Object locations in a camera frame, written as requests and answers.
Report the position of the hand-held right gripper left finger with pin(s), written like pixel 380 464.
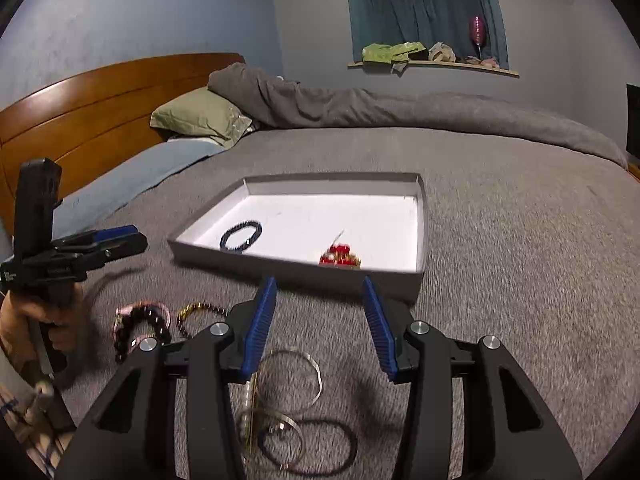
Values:
pixel 262 320

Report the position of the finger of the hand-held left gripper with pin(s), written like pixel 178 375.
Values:
pixel 125 247
pixel 115 232

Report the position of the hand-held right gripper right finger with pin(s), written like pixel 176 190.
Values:
pixel 380 330

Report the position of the large thin silver bangle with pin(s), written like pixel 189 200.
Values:
pixel 316 375

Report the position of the gold pearl hair clip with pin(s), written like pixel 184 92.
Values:
pixel 251 400

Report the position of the red bead gold jewelry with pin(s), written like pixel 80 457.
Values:
pixel 340 255

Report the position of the grey shallow cardboard box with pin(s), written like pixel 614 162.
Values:
pixel 325 210

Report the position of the person's left forearm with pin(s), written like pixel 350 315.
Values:
pixel 20 410

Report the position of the person's left hand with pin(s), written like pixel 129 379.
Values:
pixel 20 320

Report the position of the light blue blanket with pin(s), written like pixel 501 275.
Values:
pixel 150 170

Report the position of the wooden headboard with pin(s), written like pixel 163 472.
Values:
pixel 100 100

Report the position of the grey bedspread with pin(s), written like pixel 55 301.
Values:
pixel 500 260

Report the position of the green pillow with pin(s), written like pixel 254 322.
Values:
pixel 200 115

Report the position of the grey rolled duvet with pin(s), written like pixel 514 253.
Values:
pixel 400 110

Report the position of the green cloth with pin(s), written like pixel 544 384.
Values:
pixel 385 52

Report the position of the beige crumpled cloth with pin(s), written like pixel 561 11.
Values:
pixel 442 52

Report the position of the windowsill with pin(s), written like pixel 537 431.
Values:
pixel 500 71

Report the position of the pink cloth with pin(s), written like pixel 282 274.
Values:
pixel 485 62

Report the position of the wooden television stand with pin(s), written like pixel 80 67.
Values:
pixel 635 169

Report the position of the blue curtain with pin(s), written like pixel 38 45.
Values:
pixel 415 10

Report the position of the black television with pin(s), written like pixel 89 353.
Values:
pixel 634 120

